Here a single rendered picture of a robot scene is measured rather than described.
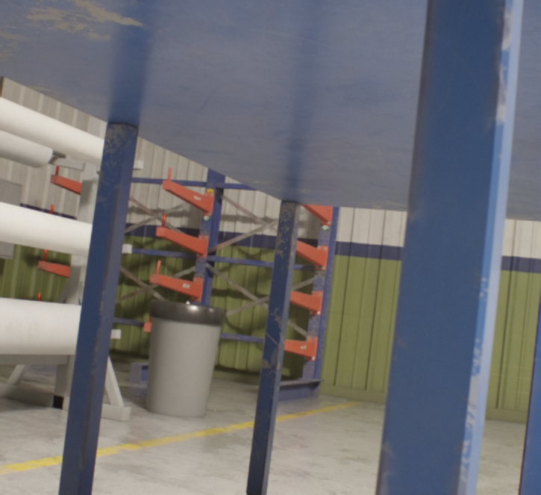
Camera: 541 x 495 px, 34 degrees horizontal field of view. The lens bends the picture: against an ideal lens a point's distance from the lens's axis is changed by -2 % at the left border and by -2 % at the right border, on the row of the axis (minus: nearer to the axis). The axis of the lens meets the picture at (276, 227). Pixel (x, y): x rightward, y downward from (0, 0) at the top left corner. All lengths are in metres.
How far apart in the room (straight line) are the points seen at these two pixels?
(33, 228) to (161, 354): 1.56
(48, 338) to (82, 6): 3.78
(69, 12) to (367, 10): 0.30
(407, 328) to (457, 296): 0.03
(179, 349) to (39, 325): 1.36
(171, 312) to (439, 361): 5.21
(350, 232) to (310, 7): 7.74
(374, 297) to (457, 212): 7.98
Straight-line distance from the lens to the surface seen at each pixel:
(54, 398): 5.42
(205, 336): 5.63
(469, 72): 0.41
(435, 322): 0.39
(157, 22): 0.88
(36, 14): 0.92
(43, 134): 4.52
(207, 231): 8.29
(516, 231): 8.17
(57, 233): 4.61
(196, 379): 5.65
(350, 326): 8.43
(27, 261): 9.02
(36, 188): 9.05
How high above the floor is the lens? 0.73
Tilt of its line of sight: 5 degrees up
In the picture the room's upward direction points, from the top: 7 degrees clockwise
